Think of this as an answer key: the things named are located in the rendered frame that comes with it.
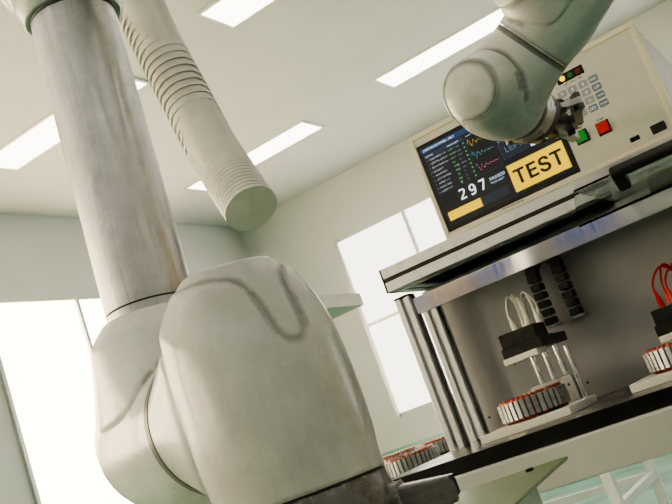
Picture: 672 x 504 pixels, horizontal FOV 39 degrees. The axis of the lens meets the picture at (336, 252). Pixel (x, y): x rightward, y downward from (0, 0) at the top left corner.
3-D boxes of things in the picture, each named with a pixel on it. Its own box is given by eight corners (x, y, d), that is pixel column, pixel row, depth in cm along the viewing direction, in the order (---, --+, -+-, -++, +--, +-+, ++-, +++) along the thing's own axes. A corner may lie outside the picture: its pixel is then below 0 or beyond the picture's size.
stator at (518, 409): (562, 407, 140) (553, 383, 140) (495, 431, 144) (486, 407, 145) (579, 399, 150) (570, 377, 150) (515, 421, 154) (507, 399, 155)
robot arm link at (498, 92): (520, 160, 125) (579, 76, 121) (477, 148, 111) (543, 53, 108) (459, 116, 129) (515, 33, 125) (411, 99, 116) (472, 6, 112)
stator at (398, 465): (430, 467, 175) (422, 448, 176) (379, 485, 179) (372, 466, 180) (450, 457, 185) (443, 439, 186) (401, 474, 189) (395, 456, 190)
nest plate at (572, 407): (572, 414, 137) (568, 406, 137) (482, 444, 144) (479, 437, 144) (597, 401, 150) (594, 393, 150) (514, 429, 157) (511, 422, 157)
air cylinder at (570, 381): (583, 404, 155) (570, 373, 156) (542, 419, 159) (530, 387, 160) (591, 401, 160) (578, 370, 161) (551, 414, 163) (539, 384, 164)
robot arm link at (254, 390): (265, 512, 72) (177, 248, 76) (178, 539, 86) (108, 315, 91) (423, 450, 81) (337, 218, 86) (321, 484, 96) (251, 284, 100)
